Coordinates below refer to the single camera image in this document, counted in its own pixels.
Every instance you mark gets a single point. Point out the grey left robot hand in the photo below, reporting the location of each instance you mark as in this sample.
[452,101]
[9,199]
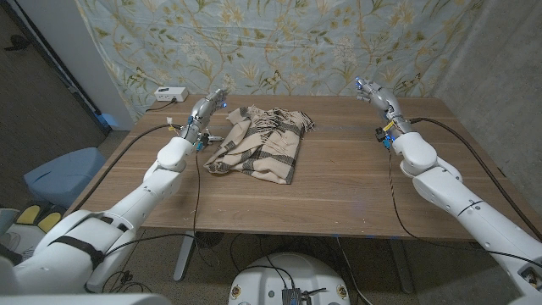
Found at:
[205,110]

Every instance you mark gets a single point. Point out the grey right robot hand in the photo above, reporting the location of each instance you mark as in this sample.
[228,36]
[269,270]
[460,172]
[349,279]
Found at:
[383,99]

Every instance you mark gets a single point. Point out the beige plaid scarf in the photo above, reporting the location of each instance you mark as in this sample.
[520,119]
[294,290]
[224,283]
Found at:
[262,148]

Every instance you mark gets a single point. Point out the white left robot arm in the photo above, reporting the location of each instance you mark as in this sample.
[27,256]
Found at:
[139,203]

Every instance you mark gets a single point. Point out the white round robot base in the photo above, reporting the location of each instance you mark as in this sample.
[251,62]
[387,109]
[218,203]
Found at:
[271,275]

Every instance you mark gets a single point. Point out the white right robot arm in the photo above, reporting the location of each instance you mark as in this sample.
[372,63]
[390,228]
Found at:
[466,203]

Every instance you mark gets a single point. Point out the white power strip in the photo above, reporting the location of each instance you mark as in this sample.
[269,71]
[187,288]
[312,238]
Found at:
[171,94]

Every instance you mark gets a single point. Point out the floral printed backdrop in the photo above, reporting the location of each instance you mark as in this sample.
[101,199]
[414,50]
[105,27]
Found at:
[275,42]

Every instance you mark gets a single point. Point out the round black fan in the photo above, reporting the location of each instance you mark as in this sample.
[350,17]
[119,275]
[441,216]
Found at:
[209,239]

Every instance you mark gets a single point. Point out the white table leg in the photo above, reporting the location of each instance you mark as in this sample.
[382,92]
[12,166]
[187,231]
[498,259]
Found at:
[185,258]

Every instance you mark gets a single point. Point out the grey table leg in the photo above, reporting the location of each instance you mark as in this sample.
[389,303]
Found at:
[402,267]

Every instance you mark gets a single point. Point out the yellow black shoe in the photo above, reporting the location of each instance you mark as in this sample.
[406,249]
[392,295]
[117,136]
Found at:
[28,214]
[50,222]

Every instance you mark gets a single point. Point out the grey electronics box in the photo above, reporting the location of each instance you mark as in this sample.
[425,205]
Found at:
[292,297]

